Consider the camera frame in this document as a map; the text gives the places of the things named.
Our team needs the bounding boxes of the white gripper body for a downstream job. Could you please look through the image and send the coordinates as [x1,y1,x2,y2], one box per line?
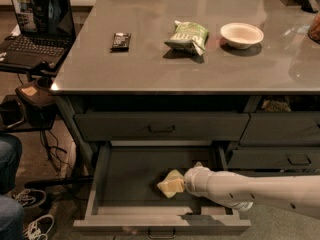
[184,162,216,201]

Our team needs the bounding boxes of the yellow sponge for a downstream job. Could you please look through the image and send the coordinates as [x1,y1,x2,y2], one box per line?
[157,170,185,198]

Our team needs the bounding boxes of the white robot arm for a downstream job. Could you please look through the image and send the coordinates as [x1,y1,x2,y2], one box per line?
[184,166,320,219]

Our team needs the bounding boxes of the middle right drawer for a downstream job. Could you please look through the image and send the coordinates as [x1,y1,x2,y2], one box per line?
[228,147,320,170]

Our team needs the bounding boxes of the open middle drawer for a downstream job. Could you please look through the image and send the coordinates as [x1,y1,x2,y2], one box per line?
[74,145,251,239]

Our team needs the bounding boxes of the top right drawer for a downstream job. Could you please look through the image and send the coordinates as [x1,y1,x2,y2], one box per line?
[240,112,320,146]

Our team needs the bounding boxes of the top left drawer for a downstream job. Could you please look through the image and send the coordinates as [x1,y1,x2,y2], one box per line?
[74,112,249,141]

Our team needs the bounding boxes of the green chip bag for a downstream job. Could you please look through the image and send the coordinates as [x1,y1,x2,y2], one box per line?
[164,21,209,56]

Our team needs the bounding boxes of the white bowl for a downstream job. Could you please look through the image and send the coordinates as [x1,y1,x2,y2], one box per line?
[220,23,264,49]

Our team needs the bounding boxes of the black snack bar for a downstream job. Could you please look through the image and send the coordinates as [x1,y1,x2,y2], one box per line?
[111,32,131,51]

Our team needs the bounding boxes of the black white sneaker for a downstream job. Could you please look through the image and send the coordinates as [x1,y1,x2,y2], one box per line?
[13,189,46,208]

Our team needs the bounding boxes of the black box with note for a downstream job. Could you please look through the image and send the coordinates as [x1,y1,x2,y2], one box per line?
[15,81,57,128]

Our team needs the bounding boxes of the person left leg jeans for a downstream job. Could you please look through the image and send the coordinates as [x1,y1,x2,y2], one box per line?
[0,134,22,194]

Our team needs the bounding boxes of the person leg jeans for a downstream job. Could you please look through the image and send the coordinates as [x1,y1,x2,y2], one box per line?
[0,134,22,194]
[0,196,24,240]

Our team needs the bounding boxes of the person right leg jeans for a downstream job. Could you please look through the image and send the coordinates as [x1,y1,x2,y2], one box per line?
[0,196,24,240]

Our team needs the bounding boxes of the black laptop stand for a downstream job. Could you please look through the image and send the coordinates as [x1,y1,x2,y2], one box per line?
[0,63,94,190]

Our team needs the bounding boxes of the black laptop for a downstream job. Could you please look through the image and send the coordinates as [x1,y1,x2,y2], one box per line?
[0,0,76,72]

